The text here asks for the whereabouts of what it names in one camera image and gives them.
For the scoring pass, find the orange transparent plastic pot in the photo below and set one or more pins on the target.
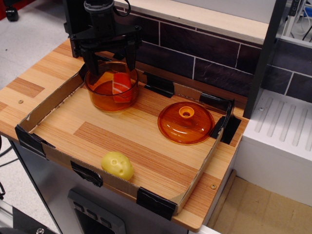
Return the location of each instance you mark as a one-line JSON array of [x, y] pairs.
[[100, 86]]

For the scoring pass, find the dark grey right post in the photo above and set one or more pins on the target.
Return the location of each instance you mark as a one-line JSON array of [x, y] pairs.
[[274, 33]]

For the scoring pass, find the dark grey post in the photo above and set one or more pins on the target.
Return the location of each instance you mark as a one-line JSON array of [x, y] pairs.
[[274, 33], [77, 20]]

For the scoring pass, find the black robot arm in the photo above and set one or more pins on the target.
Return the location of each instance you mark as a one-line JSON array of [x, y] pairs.
[[103, 5]]

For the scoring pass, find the dark grey left post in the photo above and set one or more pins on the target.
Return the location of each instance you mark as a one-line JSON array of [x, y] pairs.
[[77, 20]]

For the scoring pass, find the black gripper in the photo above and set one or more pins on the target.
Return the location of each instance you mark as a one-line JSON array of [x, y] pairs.
[[104, 33]]

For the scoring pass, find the orange transparent pot lid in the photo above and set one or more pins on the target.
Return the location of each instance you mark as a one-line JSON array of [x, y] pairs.
[[186, 123]]

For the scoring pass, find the cardboard fence with black tape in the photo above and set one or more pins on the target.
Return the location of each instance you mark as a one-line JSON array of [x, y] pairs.
[[68, 129]]

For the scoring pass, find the orange salmon sushi toy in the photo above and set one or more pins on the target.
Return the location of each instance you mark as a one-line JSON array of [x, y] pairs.
[[122, 85]]

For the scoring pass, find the yellow toy potato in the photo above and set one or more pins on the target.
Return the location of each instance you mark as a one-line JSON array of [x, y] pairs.
[[117, 164]]

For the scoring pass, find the white ribbed drainer block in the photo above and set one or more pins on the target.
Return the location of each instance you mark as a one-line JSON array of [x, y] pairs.
[[275, 152]]

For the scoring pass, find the black caster wheel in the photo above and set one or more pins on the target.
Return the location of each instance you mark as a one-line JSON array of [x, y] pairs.
[[12, 14]]

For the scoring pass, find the grey oven control panel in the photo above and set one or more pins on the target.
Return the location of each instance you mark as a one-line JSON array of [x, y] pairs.
[[94, 219]]

